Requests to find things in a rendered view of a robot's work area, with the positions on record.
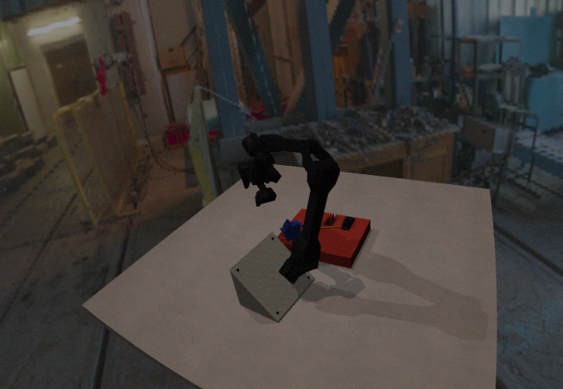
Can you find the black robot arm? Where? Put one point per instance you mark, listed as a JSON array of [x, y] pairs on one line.
[[321, 178]]

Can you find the blue micro servo with cable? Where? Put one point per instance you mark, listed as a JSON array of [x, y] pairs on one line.
[[292, 230]]

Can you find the red flat deck plate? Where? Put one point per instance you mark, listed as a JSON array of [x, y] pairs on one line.
[[339, 246]]

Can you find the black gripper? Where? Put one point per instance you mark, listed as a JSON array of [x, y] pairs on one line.
[[249, 174]]

